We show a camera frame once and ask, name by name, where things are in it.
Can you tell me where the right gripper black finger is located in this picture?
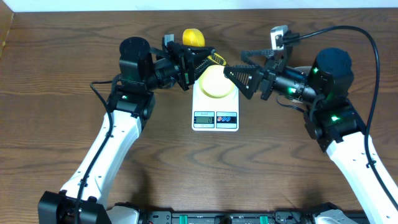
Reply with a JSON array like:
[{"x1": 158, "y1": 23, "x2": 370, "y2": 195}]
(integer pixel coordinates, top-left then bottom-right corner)
[
  {"x1": 223, "y1": 65, "x2": 264, "y2": 100},
  {"x1": 241, "y1": 49, "x2": 276, "y2": 67}
]

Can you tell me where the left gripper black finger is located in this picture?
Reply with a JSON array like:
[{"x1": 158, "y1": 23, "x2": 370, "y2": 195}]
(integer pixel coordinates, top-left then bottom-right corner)
[
  {"x1": 187, "y1": 46, "x2": 215, "y2": 61},
  {"x1": 189, "y1": 60, "x2": 216, "y2": 85}
]

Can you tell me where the yellow measuring scoop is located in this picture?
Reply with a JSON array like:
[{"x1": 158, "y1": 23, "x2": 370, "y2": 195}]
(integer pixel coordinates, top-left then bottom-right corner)
[{"x1": 182, "y1": 29, "x2": 227, "y2": 66}]

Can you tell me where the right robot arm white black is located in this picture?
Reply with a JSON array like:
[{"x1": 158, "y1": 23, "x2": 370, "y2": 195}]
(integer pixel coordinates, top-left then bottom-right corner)
[{"x1": 223, "y1": 26, "x2": 397, "y2": 223}]

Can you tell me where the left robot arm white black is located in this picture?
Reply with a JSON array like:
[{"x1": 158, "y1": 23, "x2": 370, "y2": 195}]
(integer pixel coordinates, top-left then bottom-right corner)
[{"x1": 38, "y1": 34, "x2": 226, "y2": 223}]

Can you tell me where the yellow plastic bowl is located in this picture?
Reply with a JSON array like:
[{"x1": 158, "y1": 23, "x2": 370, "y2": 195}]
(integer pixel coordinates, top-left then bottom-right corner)
[{"x1": 198, "y1": 65, "x2": 234, "y2": 98}]

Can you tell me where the white digital kitchen scale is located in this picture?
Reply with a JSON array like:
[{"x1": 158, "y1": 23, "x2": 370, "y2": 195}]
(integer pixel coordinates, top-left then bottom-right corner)
[{"x1": 192, "y1": 81, "x2": 239, "y2": 132}]

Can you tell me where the clear plastic bean container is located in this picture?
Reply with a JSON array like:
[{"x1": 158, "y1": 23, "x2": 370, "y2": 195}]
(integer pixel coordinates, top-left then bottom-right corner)
[{"x1": 292, "y1": 65, "x2": 315, "y2": 103}]

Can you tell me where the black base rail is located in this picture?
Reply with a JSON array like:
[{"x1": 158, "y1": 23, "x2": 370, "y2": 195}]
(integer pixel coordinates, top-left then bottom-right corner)
[{"x1": 137, "y1": 210, "x2": 317, "y2": 224}]

